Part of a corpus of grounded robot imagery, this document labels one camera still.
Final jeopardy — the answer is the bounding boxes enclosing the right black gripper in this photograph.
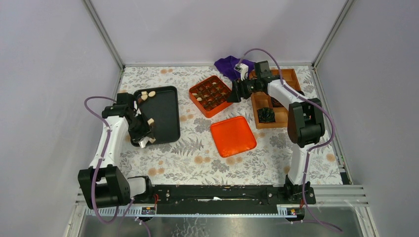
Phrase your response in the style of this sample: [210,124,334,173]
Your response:
[226,76,259,104]

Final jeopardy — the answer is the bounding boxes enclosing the orange chocolate box with tray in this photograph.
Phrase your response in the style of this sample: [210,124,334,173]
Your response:
[189,75,232,118]

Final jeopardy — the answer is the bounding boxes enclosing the white handled metal tongs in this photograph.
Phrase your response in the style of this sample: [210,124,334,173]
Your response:
[138,136,156,148]

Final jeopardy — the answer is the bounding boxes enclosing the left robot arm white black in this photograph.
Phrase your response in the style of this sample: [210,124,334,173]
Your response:
[78,92,155,209]

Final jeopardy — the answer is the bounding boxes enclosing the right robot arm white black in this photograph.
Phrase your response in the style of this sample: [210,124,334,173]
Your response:
[227,61,325,203]

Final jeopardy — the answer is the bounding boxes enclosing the purple cloth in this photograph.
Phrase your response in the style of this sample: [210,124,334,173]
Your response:
[214,56,241,81]

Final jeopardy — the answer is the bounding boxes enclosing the dark rolled tie left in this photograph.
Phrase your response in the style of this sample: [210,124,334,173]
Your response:
[257,107,276,123]

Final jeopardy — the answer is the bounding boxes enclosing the wooden compartment organizer box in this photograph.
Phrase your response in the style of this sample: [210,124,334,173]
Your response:
[251,69,302,129]

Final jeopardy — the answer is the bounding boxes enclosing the orange box lid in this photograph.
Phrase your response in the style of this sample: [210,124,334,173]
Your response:
[210,116,257,158]

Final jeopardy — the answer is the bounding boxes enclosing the black plastic tray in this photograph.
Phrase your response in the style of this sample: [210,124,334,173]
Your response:
[134,85,180,147]

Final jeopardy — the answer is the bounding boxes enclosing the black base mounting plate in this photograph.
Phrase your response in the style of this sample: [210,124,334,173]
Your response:
[134,185,316,215]

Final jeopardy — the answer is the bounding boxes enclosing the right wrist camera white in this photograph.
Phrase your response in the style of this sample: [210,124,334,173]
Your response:
[234,63,249,81]

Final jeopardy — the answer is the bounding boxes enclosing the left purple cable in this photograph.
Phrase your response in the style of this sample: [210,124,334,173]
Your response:
[84,96,135,237]

